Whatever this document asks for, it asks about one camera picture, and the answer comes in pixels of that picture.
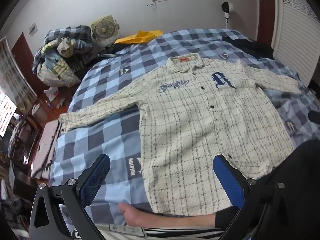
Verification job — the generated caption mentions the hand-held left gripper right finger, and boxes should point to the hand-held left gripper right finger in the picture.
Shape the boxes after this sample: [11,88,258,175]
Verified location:
[212,154,297,240]

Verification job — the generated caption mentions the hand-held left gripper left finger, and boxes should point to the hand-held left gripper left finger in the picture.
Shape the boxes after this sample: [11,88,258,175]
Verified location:
[29,154,111,240]

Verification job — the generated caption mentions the cream plaid button shirt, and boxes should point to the cream plaid button shirt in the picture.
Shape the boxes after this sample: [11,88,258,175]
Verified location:
[59,53,303,217]

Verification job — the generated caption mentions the person's left forearm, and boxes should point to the person's left forearm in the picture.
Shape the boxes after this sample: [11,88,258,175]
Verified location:
[139,206,240,230]

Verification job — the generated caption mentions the black clothes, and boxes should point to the black clothes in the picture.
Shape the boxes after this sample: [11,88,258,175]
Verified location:
[221,36,274,61]

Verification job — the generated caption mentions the person's left hand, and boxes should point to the person's left hand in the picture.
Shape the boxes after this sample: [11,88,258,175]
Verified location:
[118,203,142,227]

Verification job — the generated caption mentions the blue checkered blanket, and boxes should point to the blue checkered blanket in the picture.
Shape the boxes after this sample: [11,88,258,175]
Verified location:
[50,28,317,228]

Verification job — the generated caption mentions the reddish wooden bench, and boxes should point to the reddish wooden bench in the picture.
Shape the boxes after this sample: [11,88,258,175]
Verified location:
[31,119,62,180]

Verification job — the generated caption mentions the white paper label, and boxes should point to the white paper label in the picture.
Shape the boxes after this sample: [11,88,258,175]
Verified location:
[109,224,148,239]

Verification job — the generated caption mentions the computer monitor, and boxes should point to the computer monitor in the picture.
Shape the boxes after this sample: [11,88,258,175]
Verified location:
[0,95,17,138]

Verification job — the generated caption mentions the pile of checkered bedding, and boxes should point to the pile of checkered bedding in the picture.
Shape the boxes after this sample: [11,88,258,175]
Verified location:
[32,25,94,88]

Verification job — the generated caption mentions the window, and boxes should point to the window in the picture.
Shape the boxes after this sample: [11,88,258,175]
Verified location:
[0,37,34,103]

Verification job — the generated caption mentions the cream box fan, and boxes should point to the cream box fan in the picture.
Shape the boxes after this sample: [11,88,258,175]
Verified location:
[90,14,122,48]

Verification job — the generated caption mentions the white radiator cover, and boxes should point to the white radiator cover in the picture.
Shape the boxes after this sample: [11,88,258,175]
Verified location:
[272,0,320,88]

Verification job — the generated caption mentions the white security camera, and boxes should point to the white security camera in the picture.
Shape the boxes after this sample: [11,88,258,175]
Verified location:
[221,2,234,29]

